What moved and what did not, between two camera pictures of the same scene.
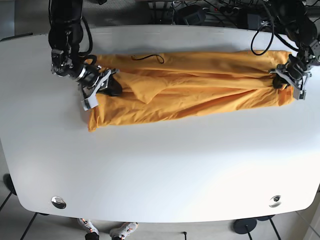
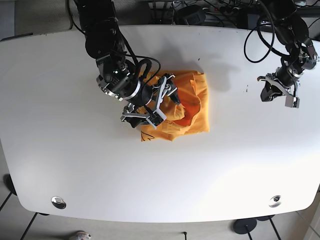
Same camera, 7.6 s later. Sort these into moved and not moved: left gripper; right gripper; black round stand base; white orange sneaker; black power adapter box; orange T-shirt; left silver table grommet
Moved: right gripper; white orange sneaker; left gripper; orange T-shirt
Not moved: black round stand base; black power adapter box; left silver table grommet
